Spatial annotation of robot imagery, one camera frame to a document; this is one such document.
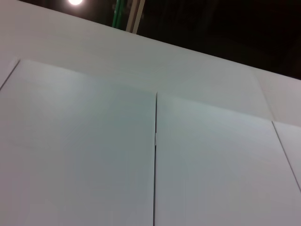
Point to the round ceiling lamp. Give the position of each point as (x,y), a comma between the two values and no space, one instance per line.
(75,1)

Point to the green pipe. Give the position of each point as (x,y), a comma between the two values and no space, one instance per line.
(117,14)

